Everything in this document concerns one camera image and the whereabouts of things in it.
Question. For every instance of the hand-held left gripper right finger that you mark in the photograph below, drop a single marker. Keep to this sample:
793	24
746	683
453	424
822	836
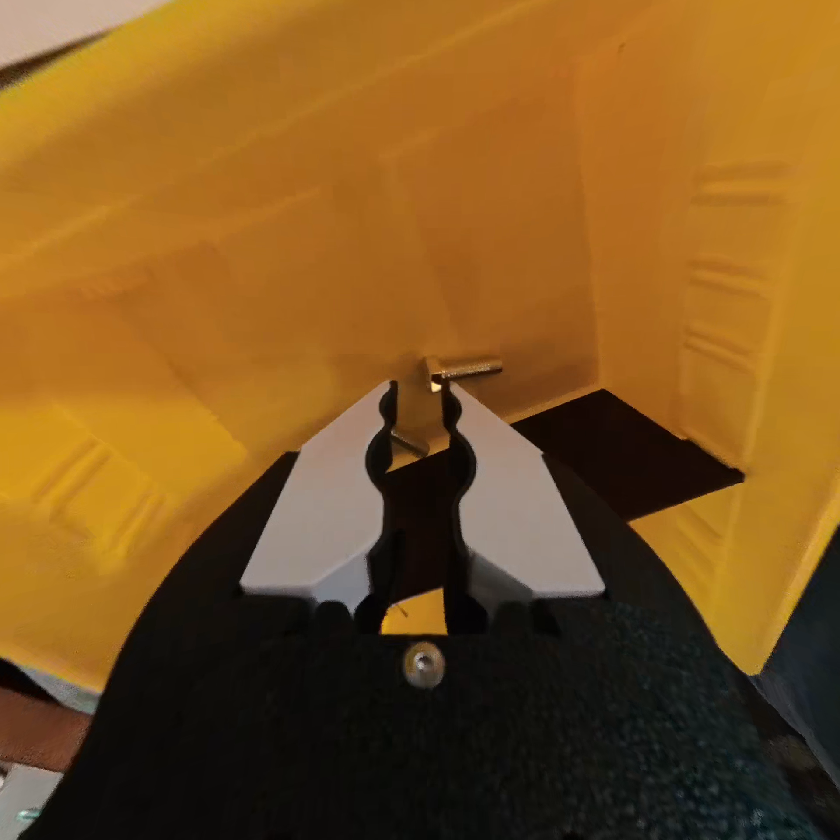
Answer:
525	525

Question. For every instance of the yellow plastic bin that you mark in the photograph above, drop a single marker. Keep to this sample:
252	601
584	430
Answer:
262	229

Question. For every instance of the steel hex bolt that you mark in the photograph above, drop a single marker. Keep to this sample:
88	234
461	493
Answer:
472	366
410	443

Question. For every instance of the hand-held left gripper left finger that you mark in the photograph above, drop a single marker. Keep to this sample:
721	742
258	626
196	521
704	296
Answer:
315	518

